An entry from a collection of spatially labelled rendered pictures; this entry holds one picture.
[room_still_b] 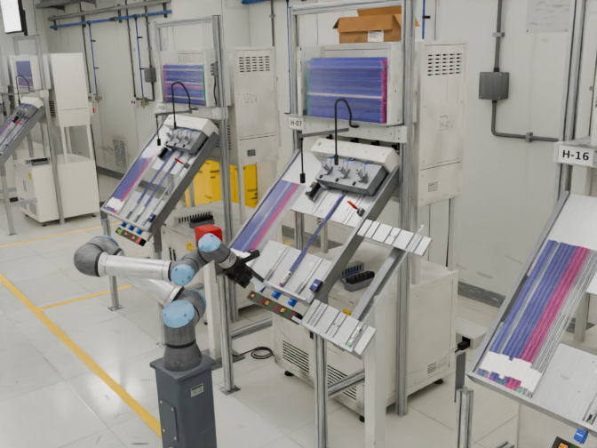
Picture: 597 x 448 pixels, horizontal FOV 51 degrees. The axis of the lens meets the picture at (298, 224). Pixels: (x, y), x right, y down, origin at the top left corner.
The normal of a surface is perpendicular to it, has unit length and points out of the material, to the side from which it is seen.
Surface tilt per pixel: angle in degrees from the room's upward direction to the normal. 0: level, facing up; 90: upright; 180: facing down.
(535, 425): 90
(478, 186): 90
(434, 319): 90
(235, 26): 90
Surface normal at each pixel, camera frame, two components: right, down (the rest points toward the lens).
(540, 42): -0.78, 0.19
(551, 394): -0.56, -0.55
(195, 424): 0.71, 0.17
